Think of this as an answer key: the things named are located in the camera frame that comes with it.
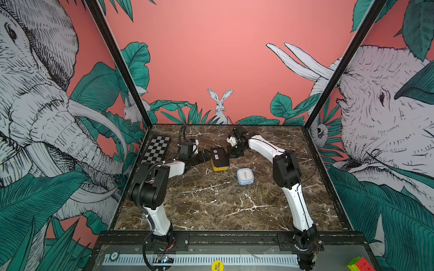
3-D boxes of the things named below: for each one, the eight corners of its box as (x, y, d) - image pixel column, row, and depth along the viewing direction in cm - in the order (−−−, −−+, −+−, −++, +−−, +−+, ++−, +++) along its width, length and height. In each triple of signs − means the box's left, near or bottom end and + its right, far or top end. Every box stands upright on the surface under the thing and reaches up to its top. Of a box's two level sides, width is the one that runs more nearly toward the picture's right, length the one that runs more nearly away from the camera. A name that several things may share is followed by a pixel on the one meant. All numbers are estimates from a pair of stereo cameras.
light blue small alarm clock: (237, 185, 94) (238, 182, 91) (236, 171, 99) (237, 168, 97) (254, 185, 94) (255, 182, 91) (252, 171, 100) (253, 168, 97)
